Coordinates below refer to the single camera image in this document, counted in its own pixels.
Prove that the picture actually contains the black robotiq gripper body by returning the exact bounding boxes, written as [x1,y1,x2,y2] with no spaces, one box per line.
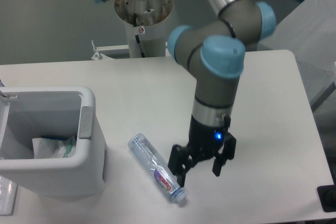
[187,115,230,162]

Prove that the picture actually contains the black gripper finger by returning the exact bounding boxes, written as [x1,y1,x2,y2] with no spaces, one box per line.
[212,132,236,176]
[168,144,198,187]

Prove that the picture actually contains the clear plastic water bottle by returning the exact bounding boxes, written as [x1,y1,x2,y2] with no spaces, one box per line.
[128,133,186,204]

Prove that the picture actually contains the clear plastic wrapper with green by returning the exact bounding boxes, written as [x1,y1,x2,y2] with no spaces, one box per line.
[32,136,77,159]

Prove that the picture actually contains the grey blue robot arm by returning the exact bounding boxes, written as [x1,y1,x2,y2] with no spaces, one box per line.
[94,0,276,186]

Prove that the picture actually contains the white plastic trash can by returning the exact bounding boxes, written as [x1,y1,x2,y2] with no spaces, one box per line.
[1,87,107,196]

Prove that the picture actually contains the black device at table edge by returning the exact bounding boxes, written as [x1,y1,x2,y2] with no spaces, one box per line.
[317,185,335,212]

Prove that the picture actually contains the white covered side table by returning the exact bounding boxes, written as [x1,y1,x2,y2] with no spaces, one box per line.
[257,0,335,110]

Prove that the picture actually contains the white pedestal base bracket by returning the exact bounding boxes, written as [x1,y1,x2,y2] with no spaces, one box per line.
[91,40,168,60]

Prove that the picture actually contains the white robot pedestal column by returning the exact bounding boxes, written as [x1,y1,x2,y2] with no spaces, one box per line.
[114,0,173,48]

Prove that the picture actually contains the black cable on pedestal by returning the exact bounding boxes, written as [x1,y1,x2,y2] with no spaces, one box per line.
[132,13,146,58]

